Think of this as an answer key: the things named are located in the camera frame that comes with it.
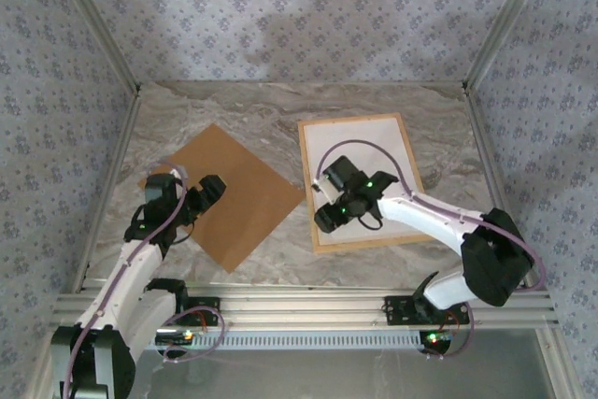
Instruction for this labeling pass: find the right arm red wire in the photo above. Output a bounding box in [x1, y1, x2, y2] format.
[440, 308, 464, 332]

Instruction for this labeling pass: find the left arm red wire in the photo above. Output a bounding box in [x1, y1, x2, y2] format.
[192, 306, 213, 335]

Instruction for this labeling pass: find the brown backing board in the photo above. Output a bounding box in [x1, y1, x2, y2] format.
[136, 122, 305, 275]

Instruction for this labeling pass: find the light wooden picture frame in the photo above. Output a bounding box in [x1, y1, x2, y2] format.
[297, 111, 425, 255]

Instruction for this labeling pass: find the seaside photo print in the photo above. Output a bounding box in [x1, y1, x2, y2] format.
[304, 118, 420, 247]

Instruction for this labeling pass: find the aluminium corner post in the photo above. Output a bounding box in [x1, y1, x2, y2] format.
[461, 0, 558, 96]
[46, 0, 144, 97]

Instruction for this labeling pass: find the aluminium mounting rail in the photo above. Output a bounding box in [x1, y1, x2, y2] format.
[49, 290, 561, 331]

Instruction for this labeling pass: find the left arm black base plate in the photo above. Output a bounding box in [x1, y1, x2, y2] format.
[175, 294, 222, 328]

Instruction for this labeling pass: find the arm red wire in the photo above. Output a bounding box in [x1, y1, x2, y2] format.
[192, 306, 213, 335]
[440, 308, 464, 332]

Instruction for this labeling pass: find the aluminium side rail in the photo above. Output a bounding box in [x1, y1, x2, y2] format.
[464, 89, 536, 292]
[69, 90, 144, 295]

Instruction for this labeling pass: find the grey metal panel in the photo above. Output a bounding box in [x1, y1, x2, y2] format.
[130, 347, 560, 399]

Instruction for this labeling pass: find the aluminium frame leg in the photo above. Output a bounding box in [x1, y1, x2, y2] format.
[536, 326, 585, 399]
[25, 326, 71, 399]

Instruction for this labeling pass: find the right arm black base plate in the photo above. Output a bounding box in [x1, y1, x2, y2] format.
[383, 294, 471, 327]

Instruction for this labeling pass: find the grey slotted cable duct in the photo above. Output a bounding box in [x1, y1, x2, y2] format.
[135, 329, 424, 352]

